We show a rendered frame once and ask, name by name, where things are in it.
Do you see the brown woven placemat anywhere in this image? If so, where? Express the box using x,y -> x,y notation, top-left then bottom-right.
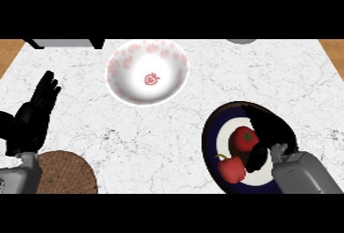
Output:
34,149 -> 99,195

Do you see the red bell pepper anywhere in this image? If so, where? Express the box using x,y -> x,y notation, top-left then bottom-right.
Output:
214,153 -> 247,185

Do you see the grey round object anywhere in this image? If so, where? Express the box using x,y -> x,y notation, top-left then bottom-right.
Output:
225,39 -> 260,46

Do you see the white bowl with red hearts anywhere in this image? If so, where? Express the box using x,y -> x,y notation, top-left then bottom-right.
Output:
105,39 -> 191,107

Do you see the grey and black appliance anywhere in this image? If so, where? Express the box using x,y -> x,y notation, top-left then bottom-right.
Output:
22,39 -> 107,50

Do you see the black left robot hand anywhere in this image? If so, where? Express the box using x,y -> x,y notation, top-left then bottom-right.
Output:
0,70 -> 64,157

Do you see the dark blue and white plate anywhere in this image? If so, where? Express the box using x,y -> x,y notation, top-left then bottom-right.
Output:
201,101 -> 301,195

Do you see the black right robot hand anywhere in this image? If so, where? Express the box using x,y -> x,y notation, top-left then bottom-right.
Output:
241,104 -> 301,174

